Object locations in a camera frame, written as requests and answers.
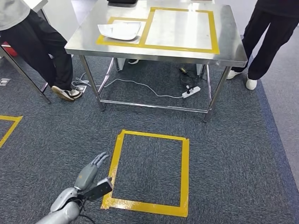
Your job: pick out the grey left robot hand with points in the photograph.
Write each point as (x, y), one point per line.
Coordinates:
(87, 176)

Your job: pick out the white curved plastic car part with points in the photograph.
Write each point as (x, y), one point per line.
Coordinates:
(121, 31)

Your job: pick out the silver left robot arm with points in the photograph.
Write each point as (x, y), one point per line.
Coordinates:
(63, 207)

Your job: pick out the yellow tape outline on workbench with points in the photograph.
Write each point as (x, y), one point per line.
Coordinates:
(216, 34)

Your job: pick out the steel workbench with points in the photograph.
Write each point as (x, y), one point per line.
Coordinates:
(224, 31)

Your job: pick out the grey floor socket plate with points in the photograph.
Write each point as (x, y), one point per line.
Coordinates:
(81, 88)
(4, 82)

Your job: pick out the yellow floor tape square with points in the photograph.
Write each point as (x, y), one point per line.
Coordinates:
(184, 173)

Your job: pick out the person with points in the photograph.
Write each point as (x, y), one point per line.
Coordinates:
(35, 43)
(268, 37)

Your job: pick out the white power strip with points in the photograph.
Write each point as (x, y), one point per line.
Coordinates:
(191, 92)

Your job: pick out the red box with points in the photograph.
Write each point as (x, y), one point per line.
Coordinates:
(10, 51)

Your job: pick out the black foam case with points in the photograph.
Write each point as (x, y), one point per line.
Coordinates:
(121, 1)

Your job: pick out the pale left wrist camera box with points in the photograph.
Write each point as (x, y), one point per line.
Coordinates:
(99, 188)

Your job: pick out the steel table frame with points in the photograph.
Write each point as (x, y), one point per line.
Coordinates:
(23, 74)

